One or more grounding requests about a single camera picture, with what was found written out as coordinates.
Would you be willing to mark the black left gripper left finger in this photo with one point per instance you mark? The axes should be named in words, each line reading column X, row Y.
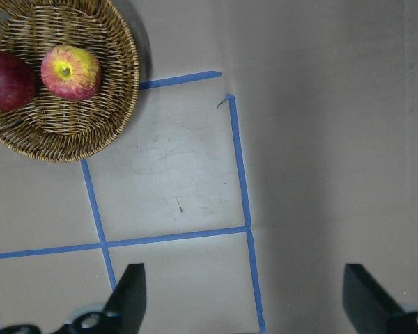
column 122, row 313

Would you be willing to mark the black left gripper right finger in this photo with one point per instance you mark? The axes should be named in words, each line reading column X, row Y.
column 369, row 308

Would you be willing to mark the yellow-red striped apple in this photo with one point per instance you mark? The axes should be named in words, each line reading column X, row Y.
column 71, row 73

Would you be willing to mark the round wicker basket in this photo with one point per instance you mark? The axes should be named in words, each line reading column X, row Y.
column 53, row 129

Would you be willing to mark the dark red apple in basket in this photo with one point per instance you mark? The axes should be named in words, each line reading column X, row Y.
column 17, row 83

